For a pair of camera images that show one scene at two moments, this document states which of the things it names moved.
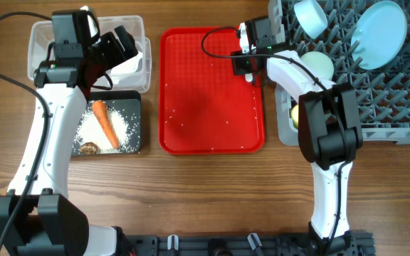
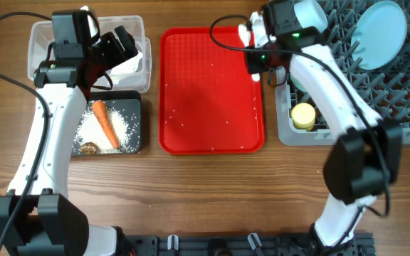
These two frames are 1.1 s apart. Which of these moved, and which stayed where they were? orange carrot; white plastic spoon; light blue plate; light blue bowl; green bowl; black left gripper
Moved: white plastic spoon; green bowl
Stayed: light blue bowl; black left gripper; orange carrot; light blue plate
